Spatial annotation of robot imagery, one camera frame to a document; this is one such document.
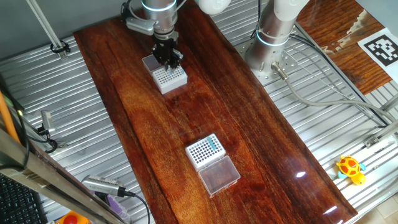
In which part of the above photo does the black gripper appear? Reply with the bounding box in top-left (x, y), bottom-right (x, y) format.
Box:
top-left (151, 32), bottom-right (185, 72)

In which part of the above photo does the white pipette tip holder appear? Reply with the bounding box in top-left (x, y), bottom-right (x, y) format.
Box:
top-left (185, 133), bottom-right (242, 198)
top-left (142, 54), bottom-right (188, 95)

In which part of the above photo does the purple pipette tip box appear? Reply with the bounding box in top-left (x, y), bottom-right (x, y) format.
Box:
top-left (104, 192), bottom-right (133, 223)

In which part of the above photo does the large brown wooden board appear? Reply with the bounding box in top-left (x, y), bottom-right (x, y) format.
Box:
top-left (73, 0), bottom-right (358, 224)

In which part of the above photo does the black pole clamp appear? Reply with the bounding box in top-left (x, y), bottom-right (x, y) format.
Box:
top-left (50, 40), bottom-right (71, 54)

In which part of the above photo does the aluminium pole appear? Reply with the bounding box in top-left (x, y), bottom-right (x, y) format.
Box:
top-left (25, 0), bottom-right (70, 60)

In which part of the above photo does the orange tube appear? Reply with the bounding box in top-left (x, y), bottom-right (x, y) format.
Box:
top-left (0, 91), bottom-right (20, 144)

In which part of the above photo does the worn brown wooden board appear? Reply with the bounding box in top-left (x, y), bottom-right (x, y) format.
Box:
top-left (295, 0), bottom-right (393, 96)

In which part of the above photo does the orange box red button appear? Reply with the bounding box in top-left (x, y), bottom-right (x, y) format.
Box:
top-left (55, 210), bottom-right (91, 224)

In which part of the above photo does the yellow orange toy turtle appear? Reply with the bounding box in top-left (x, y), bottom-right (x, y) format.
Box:
top-left (335, 154), bottom-right (367, 186)

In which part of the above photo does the black keyboard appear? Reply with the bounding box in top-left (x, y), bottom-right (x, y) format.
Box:
top-left (0, 173), bottom-right (49, 224)

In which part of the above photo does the white fiducial tag paper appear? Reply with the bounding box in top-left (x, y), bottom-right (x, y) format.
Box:
top-left (357, 27), bottom-right (398, 85)

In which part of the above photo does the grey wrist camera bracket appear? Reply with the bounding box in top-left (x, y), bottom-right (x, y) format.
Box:
top-left (125, 17), bottom-right (155, 36)

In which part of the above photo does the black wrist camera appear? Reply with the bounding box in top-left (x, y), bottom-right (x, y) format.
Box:
top-left (120, 1), bottom-right (132, 20)

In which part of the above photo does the grey cable metal connector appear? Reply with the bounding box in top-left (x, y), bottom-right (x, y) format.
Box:
top-left (271, 61), bottom-right (398, 124)

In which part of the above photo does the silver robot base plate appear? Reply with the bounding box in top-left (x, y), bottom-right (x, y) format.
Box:
top-left (234, 40), bottom-right (301, 86)

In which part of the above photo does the small silver mounted camera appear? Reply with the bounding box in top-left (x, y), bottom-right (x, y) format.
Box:
top-left (40, 110), bottom-right (56, 134)

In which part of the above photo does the black depth camera cable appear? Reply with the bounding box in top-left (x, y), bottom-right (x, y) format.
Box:
top-left (124, 190), bottom-right (151, 224)

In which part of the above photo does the silver depth camera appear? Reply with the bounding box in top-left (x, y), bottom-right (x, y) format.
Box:
top-left (81, 174), bottom-right (127, 198)

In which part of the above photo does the steel frame beam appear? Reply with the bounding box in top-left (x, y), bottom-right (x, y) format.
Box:
top-left (0, 126), bottom-right (125, 224)

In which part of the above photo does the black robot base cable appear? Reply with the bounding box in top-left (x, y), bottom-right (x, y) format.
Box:
top-left (289, 32), bottom-right (389, 128)

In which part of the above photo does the aluminium profile bracket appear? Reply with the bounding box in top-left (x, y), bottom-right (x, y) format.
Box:
top-left (363, 93), bottom-right (398, 149)

